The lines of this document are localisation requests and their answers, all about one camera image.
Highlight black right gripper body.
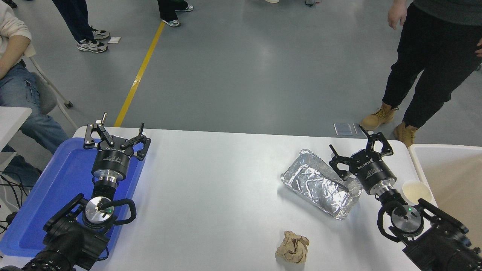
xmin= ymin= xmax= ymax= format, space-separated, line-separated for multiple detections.
xmin=349 ymin=150 xmax=397 ymax=195

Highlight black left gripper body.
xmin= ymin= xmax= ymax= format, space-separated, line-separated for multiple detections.
xmin=91 ymin=140 xmax=133 ymax=177

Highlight grey white chair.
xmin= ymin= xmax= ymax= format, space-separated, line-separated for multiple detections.
xmin=23 ymin=43 xmax=79 ymax=130

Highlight crumpled tan paper ball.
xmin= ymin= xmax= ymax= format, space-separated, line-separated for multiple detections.
xmin=276 ymin=231 xmax=310 ymax=264

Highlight black cables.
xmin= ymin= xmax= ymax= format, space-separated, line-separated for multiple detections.
xmin=0 ymin=171 xmax=34 ymax=234

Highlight blue plastic tray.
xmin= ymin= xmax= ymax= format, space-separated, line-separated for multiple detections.
xmin=0 ymin=137 xmax=146 ymax=258

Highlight walking person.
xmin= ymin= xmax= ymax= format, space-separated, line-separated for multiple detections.
xmin=157 ymin=0 xmax=194 ymax=27
xmin=52 ymin=0 xmax=110 ymax=53

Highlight seated person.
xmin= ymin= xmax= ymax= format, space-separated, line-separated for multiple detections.
xmin=0 ymin=2 xmax=70 ymax=187

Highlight silver foil tray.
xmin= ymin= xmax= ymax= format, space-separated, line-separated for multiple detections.
xmin=281 ymin=149 xmax=364 ymax=221

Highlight white side table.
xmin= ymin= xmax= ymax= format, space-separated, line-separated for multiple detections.
xmin=0 ymin=107 xmax=33 ymax=152

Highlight white paper cup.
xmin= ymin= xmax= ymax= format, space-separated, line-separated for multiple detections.
xmin=401 ymin=180 xmax=433 ymax=206

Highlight large pale bin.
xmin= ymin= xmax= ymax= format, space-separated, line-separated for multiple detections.
xmin=408 ymin=144 xmax=482 ymax=250

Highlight standing person's right hand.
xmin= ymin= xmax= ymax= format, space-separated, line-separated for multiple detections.
xmin=387 ymin=0 xmax=408 ymax=30

